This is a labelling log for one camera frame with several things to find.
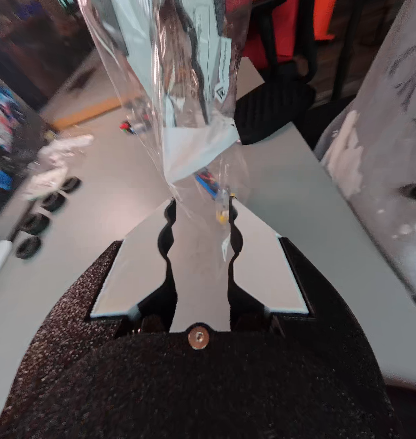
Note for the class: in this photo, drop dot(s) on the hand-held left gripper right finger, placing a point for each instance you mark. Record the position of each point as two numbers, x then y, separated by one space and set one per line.
269 274

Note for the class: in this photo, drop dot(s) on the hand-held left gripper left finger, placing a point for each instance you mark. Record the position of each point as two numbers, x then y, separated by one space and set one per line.
132 271

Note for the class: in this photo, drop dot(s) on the small clear bag of parts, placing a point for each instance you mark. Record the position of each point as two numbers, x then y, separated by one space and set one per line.
211 187

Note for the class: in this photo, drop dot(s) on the large clear plastic bag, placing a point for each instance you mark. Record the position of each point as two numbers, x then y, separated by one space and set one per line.
166 85

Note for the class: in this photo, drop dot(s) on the grey desk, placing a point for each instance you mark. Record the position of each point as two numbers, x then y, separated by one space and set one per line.
125 199

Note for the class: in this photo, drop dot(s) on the black toy tyre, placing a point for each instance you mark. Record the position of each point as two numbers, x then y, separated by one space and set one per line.
52 201
34 223
27 247
70 184

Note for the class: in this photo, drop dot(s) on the crumpled empty clear bags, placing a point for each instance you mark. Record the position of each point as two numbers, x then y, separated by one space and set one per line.
57 157

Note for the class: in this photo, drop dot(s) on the toy car chassis assembly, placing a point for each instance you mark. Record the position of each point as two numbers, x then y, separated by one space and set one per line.
127 127

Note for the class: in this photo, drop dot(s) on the black wrist rest pad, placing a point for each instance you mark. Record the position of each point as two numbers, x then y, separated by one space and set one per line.
273 113

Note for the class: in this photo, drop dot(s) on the wood-edged white table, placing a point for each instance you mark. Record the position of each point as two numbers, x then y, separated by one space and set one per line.
84 99

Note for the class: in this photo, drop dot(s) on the toy car box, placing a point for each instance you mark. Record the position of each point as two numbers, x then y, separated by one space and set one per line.
9 137

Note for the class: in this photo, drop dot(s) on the red chair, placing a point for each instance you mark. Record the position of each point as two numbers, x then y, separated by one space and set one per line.
262 27

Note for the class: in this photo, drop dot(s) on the orange safety vest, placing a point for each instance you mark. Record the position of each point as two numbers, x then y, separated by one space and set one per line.
322 19

